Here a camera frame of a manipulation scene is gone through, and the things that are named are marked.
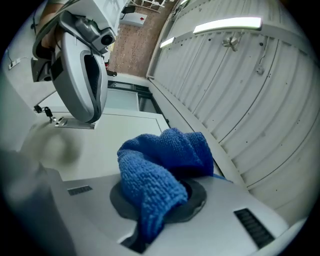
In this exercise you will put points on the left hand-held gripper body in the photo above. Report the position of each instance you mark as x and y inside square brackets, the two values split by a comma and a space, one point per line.
[95, 27]

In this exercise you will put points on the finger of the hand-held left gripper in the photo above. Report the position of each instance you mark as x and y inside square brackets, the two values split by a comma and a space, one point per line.
[104, 82]
[71, 80]

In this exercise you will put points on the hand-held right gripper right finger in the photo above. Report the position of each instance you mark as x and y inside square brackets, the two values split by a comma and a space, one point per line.
[215, 225]

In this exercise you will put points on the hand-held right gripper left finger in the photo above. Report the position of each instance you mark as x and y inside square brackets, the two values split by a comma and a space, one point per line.
[90, 220]

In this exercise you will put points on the blue microfibre cloth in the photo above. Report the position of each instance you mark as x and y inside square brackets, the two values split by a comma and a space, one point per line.
[155, 170]

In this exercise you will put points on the person's left forearm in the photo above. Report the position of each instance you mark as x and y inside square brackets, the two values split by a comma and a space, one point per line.
[51, 17]

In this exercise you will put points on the dark-framed frosted window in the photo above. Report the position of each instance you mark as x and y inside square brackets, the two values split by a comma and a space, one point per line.
[122, 100]

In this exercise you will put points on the black-headed key bunch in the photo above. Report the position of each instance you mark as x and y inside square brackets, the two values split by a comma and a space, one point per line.
[47, 111]

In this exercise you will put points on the white power strip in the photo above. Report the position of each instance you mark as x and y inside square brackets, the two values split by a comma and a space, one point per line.
[14, 63]

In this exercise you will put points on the long ceiling light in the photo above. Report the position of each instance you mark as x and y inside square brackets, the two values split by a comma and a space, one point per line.
[167, 42]
[227, 25]

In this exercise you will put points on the small ceiling sensor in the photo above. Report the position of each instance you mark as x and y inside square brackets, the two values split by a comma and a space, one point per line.
[260, 70]

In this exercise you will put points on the white wall box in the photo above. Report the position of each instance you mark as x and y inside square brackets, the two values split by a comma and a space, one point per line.
[133, 18]

